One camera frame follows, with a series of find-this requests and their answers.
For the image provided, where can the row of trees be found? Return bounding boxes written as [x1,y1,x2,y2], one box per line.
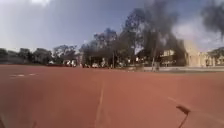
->
[0,0,224,69]

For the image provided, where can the red running track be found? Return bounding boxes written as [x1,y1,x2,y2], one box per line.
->
[0,64,224,128]

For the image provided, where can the pale concrete strip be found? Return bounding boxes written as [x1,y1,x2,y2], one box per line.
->
[126,65,224,74]

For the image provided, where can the long multi-storey building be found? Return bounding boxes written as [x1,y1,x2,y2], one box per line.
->
[159,39,224,68]

